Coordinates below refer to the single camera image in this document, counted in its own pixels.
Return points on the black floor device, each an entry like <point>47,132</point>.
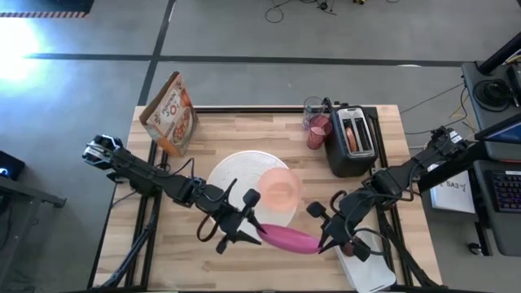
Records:
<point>323,5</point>

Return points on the clear purple tumbler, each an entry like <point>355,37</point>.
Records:
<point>311,106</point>

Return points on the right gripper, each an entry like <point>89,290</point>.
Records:
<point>342,224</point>

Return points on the black caster wheel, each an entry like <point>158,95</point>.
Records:
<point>474,248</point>

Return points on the white woven round placemat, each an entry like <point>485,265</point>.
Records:
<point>240,171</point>

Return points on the black monitor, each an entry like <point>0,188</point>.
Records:
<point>12,163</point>

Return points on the white rectangular tray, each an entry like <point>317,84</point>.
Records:
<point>370,272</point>

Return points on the dark grey desk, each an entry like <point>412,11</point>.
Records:
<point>504,236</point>

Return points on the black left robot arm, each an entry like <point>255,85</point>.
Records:
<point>154,179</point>

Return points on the brown bread slice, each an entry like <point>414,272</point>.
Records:
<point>351,140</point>

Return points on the tablet with blue screen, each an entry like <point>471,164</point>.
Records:
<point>504,132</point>

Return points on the black pole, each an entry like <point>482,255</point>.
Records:
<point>500,55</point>

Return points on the peach bowl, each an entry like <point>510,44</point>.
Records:
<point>280,190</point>

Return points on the red faceted tumbler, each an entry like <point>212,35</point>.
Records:
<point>319,132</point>

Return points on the dark red apple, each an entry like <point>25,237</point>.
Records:
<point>347,248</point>

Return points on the pink plate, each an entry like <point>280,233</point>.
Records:
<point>289,240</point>

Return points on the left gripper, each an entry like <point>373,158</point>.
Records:
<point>230,219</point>

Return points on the dark grey side table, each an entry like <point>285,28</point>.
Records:
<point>24,191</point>

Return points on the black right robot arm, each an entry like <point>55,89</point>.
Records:
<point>399,179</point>

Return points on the pumpkin cereal box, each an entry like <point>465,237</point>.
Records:
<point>169,116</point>

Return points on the black keyboard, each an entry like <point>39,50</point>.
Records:
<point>506,191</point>

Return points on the black toaster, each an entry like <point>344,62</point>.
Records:
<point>338,163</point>

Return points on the white paper sheet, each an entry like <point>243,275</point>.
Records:
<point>452,195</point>

